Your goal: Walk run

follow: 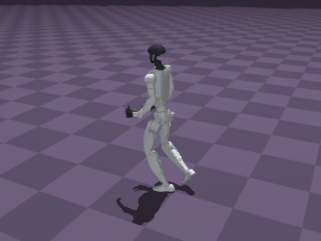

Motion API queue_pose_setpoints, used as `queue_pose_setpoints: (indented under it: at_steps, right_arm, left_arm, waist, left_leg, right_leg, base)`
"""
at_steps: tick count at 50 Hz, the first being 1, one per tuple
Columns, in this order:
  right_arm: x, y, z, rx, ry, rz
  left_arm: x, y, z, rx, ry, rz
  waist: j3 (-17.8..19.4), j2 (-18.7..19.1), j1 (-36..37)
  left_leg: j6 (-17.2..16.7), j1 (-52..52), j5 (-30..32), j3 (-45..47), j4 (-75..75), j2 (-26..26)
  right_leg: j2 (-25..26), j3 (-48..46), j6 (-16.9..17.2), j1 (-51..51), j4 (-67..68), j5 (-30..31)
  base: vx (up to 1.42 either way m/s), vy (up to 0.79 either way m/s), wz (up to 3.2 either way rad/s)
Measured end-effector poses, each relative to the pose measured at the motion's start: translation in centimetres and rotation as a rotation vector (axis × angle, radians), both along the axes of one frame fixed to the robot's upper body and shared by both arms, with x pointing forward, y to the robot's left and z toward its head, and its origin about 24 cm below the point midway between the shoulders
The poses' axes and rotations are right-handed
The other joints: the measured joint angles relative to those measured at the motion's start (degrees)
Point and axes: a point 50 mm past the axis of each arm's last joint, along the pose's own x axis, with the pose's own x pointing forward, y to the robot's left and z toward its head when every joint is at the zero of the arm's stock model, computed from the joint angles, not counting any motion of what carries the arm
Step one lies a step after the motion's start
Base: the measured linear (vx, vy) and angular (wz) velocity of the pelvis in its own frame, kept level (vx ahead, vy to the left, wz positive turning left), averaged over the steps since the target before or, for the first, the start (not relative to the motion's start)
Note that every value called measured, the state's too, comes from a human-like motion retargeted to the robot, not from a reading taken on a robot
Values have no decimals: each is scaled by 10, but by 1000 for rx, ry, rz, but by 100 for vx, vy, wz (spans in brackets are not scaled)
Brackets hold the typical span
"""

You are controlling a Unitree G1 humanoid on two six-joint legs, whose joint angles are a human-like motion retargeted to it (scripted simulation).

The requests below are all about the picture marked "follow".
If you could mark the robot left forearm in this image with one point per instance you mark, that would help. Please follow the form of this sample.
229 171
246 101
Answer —
145 109

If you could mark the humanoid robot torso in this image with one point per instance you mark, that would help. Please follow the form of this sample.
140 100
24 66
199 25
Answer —
162 87

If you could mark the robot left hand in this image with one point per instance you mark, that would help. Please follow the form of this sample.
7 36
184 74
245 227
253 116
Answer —
129 112

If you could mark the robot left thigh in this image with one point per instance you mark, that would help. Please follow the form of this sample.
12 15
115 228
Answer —
149 136

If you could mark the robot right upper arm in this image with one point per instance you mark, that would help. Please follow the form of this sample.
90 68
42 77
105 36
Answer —
171 80

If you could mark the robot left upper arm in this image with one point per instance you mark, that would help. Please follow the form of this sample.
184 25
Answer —
150 80

